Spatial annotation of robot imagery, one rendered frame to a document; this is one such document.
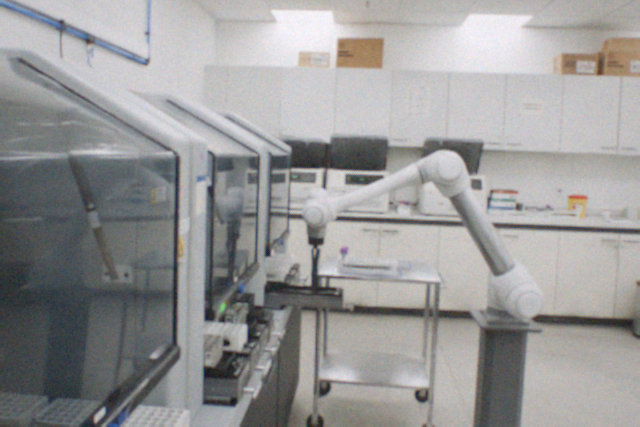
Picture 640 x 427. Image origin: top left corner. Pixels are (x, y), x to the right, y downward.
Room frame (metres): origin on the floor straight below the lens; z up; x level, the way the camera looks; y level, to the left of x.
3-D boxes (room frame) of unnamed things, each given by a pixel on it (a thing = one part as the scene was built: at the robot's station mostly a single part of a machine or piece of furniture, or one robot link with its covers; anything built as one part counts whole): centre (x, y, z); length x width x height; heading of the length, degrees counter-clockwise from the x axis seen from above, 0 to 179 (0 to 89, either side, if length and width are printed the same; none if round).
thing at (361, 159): (4.83, -0.34, 1.24); 0.62 x 0.56 x 0.69; 176
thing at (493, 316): (2.30, -0.85, 0.73); 0.22 x 0.18 x 0.06; 176
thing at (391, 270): (2.61, -0.25, 0.85); 0.30 x 0.10 x 0.06; 83
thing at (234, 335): (1.56, 0.37, 0.83); 0.30 x 0.10 x 0.06; 86
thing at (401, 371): (2.72, -0.33, 0.41); 0.67 x 0.46 x 0.82; 84
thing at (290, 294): (2.26, 0.20, 0.78); 0.73 x 0.14 x 0.09; 86
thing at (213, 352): (1.40, 0.28, 0.85); 0.12 x 0.02 x 0.06; 176
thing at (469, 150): (4.76, -1.19, 1.25); 0.62 x 0.56 x 0.69; 175
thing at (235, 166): (1.65, 0.50, 1.28); 0.61 x 0.51 x 0.63; 176
